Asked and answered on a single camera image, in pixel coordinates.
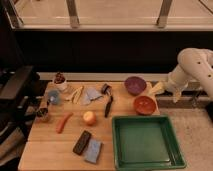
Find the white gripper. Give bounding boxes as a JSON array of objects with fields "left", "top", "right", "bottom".
[{"left": 150, "top": 72, "right": 188, "bottom": 103}]

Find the red bowl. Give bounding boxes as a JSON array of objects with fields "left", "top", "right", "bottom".
[{"left": 133, "top": 96, "right": 156, "bottom": 115}]

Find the purple bowl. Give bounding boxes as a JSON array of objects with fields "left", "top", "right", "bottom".
[{"left": 124, "top": 76, "right": 147, "bottom": 96}]

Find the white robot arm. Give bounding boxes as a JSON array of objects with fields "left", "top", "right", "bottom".
[{"left": 148, "top": 48, "right": 213, "bottom": 103}]

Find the green plastic tray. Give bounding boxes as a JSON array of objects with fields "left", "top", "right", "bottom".
[{"left": 112, "top": 115, "right": 186, "bottom": 171}]

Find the blue crumpled cloth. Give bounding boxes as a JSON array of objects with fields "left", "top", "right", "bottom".
[{"left": 82, "top": 87, "right": 102, "bottom": 105}]

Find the orange apple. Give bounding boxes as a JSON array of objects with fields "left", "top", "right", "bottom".
[{"left": 83, "top": 111, "right": 96, "bottom": 125}]

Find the black rectangular block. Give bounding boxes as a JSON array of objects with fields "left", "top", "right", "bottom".
[{"left": 73, "top": 131, "right": 91, "bottom": 155}]

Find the blue sponge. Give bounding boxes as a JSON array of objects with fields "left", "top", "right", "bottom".
[{"left": 84, "top": 139, "right": 102, "bottom": 164}]

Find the blue transparent cup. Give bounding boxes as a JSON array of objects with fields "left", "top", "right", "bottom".
[{"left": 47, "top": 90, "right": 61, "bottom": 105}]

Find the small dark cup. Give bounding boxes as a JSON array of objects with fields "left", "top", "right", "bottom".
[{"left": 36, "top": 108, "right": 50, "bottom": 122}]

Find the black chair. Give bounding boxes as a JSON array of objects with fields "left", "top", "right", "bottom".
[{"left": 0, "top": 66, "right": 40, "bottom": 144}]

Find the black handled brush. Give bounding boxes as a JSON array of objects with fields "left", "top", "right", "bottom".
[{"left": 101, "top": 84, "right": 114, "bottom": 118}]

